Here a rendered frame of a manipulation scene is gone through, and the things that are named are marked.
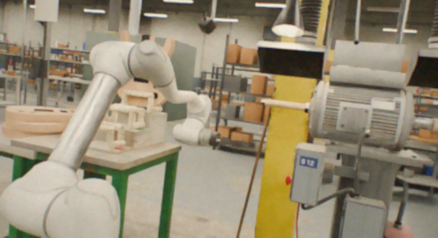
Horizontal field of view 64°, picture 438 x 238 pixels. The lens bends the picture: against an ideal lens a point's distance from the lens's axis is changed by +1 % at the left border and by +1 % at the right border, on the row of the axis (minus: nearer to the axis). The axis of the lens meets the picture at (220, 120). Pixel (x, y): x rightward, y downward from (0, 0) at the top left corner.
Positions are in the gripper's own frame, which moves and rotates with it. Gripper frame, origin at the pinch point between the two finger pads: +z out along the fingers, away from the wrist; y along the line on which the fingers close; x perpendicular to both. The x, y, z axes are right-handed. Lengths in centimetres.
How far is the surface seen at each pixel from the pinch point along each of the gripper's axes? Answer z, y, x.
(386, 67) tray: 55, 5, 44
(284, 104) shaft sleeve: 14.9, 10.2, 21.1
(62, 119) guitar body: -104, 11, -4
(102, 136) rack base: -74, 15, -8
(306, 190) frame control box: 32, 39, -12
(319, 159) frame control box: 34, 41, 0
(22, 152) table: -97, 39, -21
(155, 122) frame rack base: -54, -1, 3
